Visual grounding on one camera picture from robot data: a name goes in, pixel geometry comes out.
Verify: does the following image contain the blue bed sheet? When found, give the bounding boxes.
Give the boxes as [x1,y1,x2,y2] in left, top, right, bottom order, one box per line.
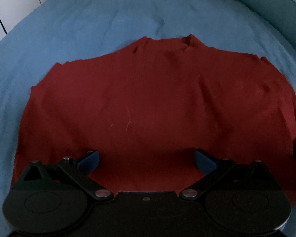
[0,0,296,236]

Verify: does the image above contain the red cloth garment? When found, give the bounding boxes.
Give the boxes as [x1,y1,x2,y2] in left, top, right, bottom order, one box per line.
[12,35,296,204]

